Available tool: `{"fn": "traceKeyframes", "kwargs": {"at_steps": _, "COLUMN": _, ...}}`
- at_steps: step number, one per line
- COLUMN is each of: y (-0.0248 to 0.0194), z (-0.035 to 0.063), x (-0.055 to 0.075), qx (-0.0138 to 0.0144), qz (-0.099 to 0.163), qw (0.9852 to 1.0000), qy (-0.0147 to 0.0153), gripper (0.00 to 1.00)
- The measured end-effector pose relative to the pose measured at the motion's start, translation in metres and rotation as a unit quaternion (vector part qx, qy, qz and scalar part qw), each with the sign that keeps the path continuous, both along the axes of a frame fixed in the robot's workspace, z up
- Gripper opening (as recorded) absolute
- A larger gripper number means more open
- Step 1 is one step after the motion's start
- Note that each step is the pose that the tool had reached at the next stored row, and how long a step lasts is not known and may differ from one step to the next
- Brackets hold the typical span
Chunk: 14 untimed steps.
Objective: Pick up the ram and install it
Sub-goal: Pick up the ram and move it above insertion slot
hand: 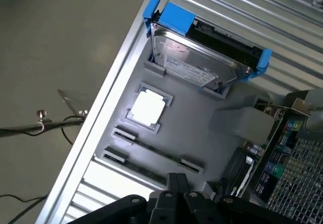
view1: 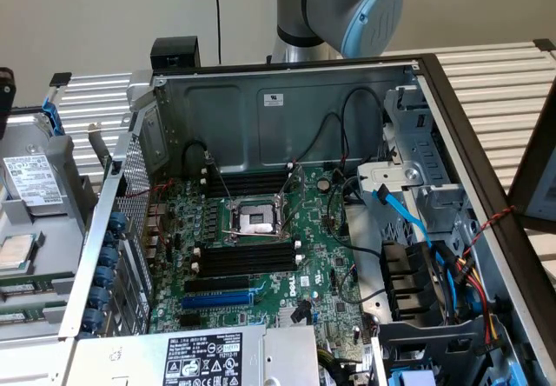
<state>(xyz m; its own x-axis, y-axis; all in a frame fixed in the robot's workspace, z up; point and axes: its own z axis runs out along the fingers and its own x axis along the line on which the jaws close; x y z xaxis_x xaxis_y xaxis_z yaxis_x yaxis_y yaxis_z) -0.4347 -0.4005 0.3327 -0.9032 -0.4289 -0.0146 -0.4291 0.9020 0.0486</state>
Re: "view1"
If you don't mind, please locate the grey parts rack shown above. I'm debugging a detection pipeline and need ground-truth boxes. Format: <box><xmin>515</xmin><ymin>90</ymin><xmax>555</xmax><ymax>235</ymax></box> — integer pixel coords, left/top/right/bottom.
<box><xmin>0</xmin><ymin>133</ymin><xmax>99</xmax><ymax>343</ymax></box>

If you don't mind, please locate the CPU socket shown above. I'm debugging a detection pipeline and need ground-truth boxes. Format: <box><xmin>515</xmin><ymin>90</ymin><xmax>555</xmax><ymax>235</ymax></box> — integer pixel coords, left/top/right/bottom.
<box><xmin>221</xmin><ymin>196</ymin><xmax>281</xmax><ymax>242</ymax></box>

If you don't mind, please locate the blue expansion slot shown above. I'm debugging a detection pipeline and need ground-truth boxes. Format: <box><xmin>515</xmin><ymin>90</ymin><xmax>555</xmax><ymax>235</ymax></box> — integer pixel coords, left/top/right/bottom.
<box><xmin>181</xmin><ymin>289</ymin><xmax>255</xmax><ymax>310</ymax></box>

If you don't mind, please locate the black looped wire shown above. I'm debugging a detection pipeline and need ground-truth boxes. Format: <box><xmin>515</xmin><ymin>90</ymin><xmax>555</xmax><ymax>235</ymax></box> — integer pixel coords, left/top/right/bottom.
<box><xmin>340</xmin><ymin>86</ymin><xmax>387</xmax><ymax>163</ymax></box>

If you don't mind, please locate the black power connector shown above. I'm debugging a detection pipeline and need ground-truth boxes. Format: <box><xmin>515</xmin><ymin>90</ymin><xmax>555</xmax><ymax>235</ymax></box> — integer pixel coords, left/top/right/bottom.
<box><xmin>290</xmin><ymin>301</ymin><xmax>312</xmax><ymax>324</ymax></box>

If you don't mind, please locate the thin metal locking lever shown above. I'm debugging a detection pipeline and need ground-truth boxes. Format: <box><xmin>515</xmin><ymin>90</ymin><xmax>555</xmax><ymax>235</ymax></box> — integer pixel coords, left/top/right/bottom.
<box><xmin>202</xmin><ymin>149</ymin><xmax>235</xmax><ymax>201</ymax></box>
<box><xmin>221</xmin><ymin>227</ymin><xmax>290</xmax><ymax>242</ymax></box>

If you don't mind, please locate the green Dell motherboard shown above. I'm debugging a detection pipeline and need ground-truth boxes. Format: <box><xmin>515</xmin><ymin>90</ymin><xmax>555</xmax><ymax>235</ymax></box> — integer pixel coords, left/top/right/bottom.
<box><xmin>149</xmin><ymin>166</ymin><xmax>383</xmax><ymax>361</ymax></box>

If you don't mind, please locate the black fan shroud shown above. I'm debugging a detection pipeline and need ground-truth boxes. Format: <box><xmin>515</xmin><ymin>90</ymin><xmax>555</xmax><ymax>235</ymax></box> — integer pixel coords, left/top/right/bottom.
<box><xmin>380</xmin><ymin>240</ymin><xmax>457</xmax><ymax>324</ymax></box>

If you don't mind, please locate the long black expansion slot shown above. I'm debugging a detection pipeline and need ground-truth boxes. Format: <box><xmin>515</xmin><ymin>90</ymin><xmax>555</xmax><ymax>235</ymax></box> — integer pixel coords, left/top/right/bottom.
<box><xmin>184</xmin><ymin>275</ymin><xmax>251</xmax><ymax>294</ymax></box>

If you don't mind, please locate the blue drive caddy rail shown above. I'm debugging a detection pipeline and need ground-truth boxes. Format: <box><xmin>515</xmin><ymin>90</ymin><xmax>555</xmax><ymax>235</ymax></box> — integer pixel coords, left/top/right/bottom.
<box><xmin>41</xmin><ymin>94</ymin><xmax>66</xmax><ymax>137</ymax></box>

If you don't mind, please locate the black power supply label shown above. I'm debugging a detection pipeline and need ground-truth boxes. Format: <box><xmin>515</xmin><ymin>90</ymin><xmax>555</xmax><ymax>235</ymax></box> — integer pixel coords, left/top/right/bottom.
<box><xmin>163</xmin><ymin>332</ymin><xmax>244</xmax><ymax>386</ymax></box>

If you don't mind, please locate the dark grey disk bay cage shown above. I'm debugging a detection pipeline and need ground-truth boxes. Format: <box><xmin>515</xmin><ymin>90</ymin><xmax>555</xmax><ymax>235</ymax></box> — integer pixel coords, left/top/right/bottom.
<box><xmin>375</xmin><ymin>316</ymin><xmax>505</xmax><ymax>386</ymax></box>

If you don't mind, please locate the black framed panel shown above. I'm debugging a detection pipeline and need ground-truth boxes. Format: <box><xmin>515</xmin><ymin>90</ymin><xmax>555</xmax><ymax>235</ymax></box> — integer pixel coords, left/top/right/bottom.
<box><xmin>506</xmin><ymin>83</ymin><xmax>556</xmax><ymax>233</ymax></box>

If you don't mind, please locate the red black twisted wire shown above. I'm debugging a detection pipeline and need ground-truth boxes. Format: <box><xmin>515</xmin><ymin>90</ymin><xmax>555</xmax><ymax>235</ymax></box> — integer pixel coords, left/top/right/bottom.
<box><xmin>460</xmin><ymin>205</ymin><xmax>518</xmax><ymax>261</ymax></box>

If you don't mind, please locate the silver CPU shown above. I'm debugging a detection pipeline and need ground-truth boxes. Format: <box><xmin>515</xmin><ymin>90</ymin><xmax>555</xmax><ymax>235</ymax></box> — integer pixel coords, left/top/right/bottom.
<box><xmin>0</xmin><ymin>232</ymin><xmax>36</xmax><ymax>272</ymax></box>

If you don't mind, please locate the thin black wall cable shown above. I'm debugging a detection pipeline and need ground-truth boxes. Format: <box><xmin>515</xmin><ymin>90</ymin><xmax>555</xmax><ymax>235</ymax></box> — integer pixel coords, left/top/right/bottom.
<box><xmin>215</xmin><ymin>0</ymin><xmax>222</xmax><ymax>64</ymax></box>

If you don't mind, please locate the silver drive bay bracket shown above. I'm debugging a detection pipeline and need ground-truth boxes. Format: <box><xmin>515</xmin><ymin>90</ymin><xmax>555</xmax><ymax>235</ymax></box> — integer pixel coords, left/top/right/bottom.
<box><xmin>356</xmin><ymin>162</ymin><xmax>425</xmax><ymax>198</ymax></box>

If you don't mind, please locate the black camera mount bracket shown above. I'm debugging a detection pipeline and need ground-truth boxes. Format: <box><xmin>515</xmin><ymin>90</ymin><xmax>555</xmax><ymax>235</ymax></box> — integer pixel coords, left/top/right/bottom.
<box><xmin>0</xmin><ymin>67</ymin><xmax>17</xmax><ymax>116</ymax></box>

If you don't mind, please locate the red yellow black wire bundle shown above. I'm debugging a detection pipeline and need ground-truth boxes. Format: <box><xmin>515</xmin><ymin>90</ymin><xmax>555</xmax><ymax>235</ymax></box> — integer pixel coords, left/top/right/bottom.
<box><xmin>434</xmin><ymin>246</ymin><xmax>505</xmax><ymax>356</ymax></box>

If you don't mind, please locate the silver power supply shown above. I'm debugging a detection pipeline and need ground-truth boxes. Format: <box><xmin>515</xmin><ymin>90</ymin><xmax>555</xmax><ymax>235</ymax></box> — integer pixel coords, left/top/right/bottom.
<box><xmin>64</xmin><ymin>324</ymin><xmax>322</xmax><ymax>386</ymax></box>

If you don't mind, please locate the silver hard disk drive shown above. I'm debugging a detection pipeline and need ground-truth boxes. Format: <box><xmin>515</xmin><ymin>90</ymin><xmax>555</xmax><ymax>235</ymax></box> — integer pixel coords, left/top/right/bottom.
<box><xmin>0</xmin><ymin>111</ymin><xmax>66</xmax><ymax>217</ymax></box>

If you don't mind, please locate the black box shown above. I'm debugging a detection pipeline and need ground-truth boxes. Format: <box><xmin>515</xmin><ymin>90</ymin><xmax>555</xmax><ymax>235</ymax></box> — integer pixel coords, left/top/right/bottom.
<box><xmin>149</xmin><ymin>36</ymin><xmax>202</xmax><ymax>73</ymax></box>

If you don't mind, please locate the blue SATA wire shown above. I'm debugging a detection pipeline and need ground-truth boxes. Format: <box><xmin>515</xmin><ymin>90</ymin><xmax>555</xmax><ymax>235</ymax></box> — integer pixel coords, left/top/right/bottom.
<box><xmin>372</xmin><ymin>183</ymin><xmax>460</xmax><ymax>322</ymax></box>

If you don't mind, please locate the silver slot cover bracket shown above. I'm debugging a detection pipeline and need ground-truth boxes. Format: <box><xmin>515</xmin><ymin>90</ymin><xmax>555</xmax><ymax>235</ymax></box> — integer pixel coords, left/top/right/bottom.
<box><xmin>88</xmin><ymin>123</ymin><xmax>110</xmax><ymax>170</ymax></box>

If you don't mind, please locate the open metal PC case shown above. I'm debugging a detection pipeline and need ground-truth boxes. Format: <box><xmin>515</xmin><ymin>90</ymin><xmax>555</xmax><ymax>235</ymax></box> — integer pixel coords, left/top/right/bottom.
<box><xmin>58</xmin><ymin>53</ymin><xmax>556</xmax><ymax>386</ymax></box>

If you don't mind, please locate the blue card retention clip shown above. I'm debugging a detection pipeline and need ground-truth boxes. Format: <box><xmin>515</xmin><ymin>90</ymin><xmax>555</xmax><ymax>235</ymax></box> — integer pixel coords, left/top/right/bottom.
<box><xmin>89</xmin><ymin>285</ymin><xmax>110</xmax><ymax>311</ymax></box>
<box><xmin>94</xmin><ymin>266</ymin><xmax>116</xmax><ymax>290</ymax></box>
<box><xmin>98</xmin><ymin>246</ymin><xmax>120</xmax><ymax>270</ymax></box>
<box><xmin>82</xmin><ymin>307</ymin><xmax>106</xmax><ymax>333</ymax></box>
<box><xmin>109</xmin><ymin>211</ymin><xmax>128</xmax><ymax>236</ymax></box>

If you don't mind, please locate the silver disk bay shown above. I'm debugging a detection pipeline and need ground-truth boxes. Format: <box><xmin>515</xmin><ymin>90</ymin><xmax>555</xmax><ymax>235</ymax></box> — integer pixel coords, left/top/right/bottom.
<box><xmin>355</xmin><ymin>85</ymin><xmax>479</xmax><ymax>248</ymax></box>

